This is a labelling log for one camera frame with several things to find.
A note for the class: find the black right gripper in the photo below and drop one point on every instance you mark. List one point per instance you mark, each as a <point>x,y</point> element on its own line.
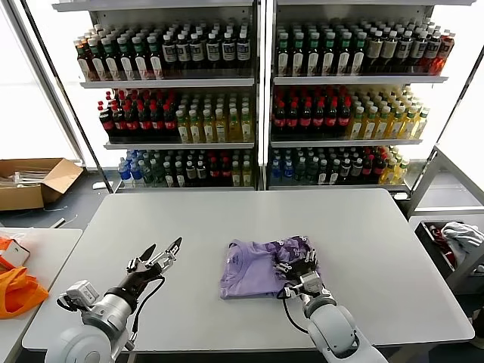
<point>300,268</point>

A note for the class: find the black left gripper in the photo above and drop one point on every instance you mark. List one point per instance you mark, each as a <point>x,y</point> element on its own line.
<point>138,280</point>

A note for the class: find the purple t-shirt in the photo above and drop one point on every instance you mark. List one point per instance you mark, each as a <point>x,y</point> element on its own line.
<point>249,268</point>

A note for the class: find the small white floor object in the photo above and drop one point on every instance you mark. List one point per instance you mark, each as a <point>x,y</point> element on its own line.
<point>401,196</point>
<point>98,185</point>

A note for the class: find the white side table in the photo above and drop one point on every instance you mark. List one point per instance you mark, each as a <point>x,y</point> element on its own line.
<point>56,249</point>

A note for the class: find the thin metal strip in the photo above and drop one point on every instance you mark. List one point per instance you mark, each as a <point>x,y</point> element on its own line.
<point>59,222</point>

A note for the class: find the yellow juice bottle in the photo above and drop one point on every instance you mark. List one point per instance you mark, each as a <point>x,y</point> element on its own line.
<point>395,126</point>
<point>382,126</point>
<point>233,128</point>
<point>207,129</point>
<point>355,126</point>
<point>369,126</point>
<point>182,130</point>
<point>408,126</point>
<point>246,128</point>
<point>194,130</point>
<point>420,126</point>
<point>220,129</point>

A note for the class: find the cola bottle red cap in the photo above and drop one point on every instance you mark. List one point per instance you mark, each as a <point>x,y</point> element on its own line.
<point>305,118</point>
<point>143,123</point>
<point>169,123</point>
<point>106,123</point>
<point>157,123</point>
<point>292,119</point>
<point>343,118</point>
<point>331,118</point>
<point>278,119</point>
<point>131,124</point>
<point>318,118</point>
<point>118,124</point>

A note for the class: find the black storage bin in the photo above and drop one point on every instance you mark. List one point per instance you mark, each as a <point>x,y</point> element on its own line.
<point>435,249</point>

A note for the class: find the clear plastic bag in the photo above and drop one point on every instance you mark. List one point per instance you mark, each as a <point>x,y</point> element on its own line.
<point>19,236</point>

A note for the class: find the orange fabric bag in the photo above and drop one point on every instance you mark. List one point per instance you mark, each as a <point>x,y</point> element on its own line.
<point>22,298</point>

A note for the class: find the small white carton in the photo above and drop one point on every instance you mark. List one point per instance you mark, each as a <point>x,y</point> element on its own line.
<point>16,251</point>

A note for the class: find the red garment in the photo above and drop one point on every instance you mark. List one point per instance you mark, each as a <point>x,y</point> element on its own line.
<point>438,234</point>

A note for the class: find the open cardboard box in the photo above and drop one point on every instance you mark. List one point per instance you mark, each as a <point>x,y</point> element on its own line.
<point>22,196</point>

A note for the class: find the clear plastic packets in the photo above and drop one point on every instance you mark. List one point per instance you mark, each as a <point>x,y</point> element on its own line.
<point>22,177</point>

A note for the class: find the grey metal cart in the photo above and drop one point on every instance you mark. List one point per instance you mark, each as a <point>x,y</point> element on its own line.
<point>426,177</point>

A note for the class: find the white crumpled garment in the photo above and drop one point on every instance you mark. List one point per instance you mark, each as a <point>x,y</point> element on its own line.
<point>463,236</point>

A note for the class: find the grey metal shelf unit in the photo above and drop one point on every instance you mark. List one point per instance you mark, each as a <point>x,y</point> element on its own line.
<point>358,80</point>
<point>169,84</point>

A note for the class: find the black slanted pole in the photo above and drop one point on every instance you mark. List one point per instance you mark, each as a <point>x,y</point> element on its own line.
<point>449,117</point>
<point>66,94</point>

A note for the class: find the dark bottle white label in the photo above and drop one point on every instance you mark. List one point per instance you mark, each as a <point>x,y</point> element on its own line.
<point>168,54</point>
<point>212,53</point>
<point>417,51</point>
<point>242,52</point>
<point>196,53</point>
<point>227,52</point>
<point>403,51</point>
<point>182,54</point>

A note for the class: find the dark bottle grey label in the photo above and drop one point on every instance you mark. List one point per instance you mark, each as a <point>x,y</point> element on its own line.
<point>388,52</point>
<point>374,53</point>

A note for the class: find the red drink bottle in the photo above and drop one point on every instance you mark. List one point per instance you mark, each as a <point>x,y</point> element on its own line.
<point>430,52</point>
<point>444,51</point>

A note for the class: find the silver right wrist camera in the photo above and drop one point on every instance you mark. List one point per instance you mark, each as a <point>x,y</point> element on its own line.
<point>312,281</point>

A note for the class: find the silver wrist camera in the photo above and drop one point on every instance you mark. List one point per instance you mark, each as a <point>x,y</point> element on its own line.
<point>312,281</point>
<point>81,293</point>

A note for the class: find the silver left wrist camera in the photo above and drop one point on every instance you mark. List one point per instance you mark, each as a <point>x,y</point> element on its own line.
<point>81,293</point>

